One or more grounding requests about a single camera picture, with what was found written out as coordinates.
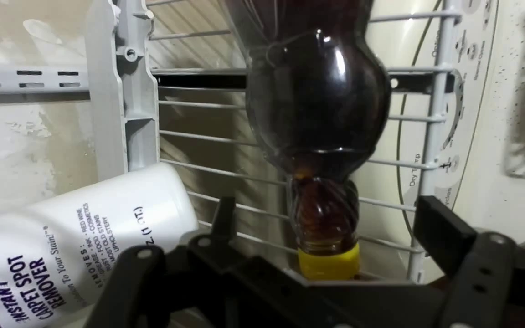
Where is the amber bottle with yellow cap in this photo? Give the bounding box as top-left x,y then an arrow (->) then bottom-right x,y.
222,0 -> 394,282

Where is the white carpet spot remover bottle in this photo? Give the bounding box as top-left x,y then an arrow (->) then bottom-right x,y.
0,162 -> 201,328

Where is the white wire shelf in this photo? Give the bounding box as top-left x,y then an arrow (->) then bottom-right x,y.
146,0 -> 465,284

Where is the white laundry dryer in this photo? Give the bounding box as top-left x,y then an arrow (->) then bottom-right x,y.
396,0 -> 507,280

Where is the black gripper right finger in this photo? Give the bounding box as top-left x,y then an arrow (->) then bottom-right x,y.
414,193 -> 518,328

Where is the white shelf bracket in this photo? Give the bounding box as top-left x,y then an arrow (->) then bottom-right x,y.
86,0 -> 162,178

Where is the white slotted wall rail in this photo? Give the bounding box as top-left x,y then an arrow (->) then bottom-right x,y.
0,58 -> 91,104

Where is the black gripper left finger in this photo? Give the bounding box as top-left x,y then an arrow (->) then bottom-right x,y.
86,197 -> 239,328

